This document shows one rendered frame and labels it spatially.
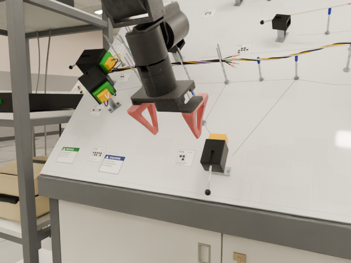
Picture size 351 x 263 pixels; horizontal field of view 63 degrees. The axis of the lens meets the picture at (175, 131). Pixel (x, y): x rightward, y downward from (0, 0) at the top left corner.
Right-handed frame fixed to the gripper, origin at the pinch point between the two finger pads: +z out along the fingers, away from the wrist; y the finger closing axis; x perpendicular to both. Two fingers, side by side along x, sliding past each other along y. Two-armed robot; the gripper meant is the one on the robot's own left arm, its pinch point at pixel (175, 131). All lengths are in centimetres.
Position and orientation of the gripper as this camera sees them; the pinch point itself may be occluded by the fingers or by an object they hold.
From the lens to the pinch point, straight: 54.5
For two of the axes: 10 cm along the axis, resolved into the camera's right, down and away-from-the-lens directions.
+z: 2.7, 8.1, 5.2
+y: -8.4, -0.7, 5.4
